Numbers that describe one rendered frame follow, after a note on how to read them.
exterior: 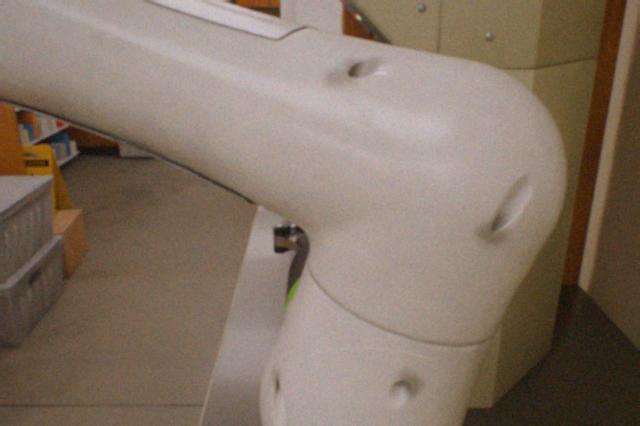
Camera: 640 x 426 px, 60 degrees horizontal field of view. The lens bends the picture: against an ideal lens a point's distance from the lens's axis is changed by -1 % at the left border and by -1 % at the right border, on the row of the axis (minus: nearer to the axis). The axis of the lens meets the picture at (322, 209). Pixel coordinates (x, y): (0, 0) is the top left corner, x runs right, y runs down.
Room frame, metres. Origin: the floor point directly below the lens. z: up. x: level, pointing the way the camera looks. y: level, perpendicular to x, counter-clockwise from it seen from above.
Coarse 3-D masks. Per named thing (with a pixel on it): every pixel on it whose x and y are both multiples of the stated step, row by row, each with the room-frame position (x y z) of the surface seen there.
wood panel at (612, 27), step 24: (624, 0) 1.03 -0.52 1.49; (360, 24) 1.02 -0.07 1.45; (600, 48) 1.02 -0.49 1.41; (600, 72) 1.02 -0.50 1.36; (600, 96) 1.03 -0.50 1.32; (600, 120) 1.03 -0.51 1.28; (600, 144) 1.03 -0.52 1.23; (576, 192) 1.02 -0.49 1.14; (576, 216) 1.02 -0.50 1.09; (576, 240) 1.02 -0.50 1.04; (576, 264) 1.03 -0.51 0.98
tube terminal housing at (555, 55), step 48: (480, 0) 0.65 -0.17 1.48; (528, 0) 0.65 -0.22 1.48; (576, 0) 0.72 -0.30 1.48; (480, 48) 0.65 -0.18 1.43; (528, 48) 0.65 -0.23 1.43; (576, 48) 0.73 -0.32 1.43; (576, 96) 0.75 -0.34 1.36; (576, 144) 0.77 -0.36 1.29; (528, 288) 0.70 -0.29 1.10; (528, 336) 0.72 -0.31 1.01; (480, 384) 0.65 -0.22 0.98
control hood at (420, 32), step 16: (352, 0) 0.65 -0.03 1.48; (368, 0) 0.65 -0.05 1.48; (384, 0) 0.65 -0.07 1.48; (400, 0) 0.65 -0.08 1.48; (416, 0) 0.65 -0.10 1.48; (432, 0) 0.65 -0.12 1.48; (368, 16) 0.65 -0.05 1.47; (384, 16) 0.65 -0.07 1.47; (400, 16) 0.65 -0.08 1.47; (416, 16) 0.65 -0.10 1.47; (432, 16) 0.65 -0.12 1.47; (384, 32) 0.65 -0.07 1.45; (400, 32) 0.65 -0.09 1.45; (416, 32) 0.65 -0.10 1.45; (432, 32) 0.65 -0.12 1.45; (416, 48) 0.65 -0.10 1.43; (432, 48) 0.65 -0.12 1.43
